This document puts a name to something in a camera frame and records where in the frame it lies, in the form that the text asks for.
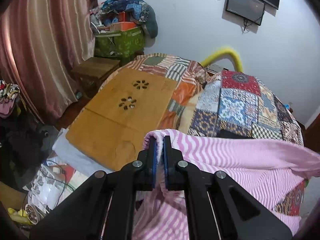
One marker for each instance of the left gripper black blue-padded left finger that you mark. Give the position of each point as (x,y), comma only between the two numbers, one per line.
(103,206)

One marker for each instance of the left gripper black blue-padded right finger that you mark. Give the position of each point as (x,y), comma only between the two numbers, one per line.
(217,206)

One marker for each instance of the pink white striped pants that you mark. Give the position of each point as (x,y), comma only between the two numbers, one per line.
(268,169)

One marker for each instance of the grey folded cloth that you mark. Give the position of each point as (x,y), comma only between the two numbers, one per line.
(72,156)

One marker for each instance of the black folded garment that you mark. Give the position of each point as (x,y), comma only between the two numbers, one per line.
(230,135)

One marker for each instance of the wooden lap desk board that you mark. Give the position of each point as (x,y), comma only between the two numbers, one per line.
(112,126)

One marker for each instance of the small wooden stool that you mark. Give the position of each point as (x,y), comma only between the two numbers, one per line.
(93,72)

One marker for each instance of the green storage bag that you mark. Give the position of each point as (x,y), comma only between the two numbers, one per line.
(119,43)

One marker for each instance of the orange cardboard box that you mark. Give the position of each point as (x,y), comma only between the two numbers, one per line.
(122,26)

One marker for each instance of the red striped curtain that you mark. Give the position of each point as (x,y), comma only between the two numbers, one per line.
(41,42)

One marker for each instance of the pile of patterned clothes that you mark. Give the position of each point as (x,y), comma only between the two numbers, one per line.
(136,11)

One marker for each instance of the yellow foam padded rail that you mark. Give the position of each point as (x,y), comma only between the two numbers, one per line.
(225,53)

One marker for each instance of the small black wall monitor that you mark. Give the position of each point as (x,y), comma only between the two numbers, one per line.
(250,10)

